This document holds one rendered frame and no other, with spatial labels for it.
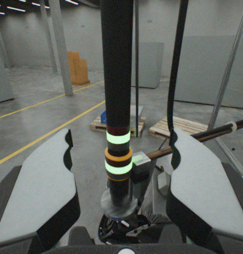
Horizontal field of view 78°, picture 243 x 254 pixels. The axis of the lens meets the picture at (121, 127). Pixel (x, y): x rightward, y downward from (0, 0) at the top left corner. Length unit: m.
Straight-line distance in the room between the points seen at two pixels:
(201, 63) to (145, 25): 7.89
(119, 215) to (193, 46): 5.49
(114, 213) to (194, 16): 12.30
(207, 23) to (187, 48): 6.81
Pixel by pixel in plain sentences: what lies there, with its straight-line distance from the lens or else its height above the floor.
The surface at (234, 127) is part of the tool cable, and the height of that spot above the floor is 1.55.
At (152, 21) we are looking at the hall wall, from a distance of 12.76.
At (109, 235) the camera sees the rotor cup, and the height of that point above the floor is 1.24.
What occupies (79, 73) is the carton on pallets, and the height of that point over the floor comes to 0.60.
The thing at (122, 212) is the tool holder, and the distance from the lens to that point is 0.30.
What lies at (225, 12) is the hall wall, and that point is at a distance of 12.47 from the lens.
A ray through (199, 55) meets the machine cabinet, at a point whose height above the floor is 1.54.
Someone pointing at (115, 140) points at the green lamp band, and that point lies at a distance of 0.21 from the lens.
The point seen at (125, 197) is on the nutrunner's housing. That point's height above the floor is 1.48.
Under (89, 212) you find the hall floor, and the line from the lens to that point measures 2.07.
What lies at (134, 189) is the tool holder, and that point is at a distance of 0.29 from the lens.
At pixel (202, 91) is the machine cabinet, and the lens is 5.78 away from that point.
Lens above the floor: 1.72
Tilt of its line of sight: 28 degrees down
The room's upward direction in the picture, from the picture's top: straight up
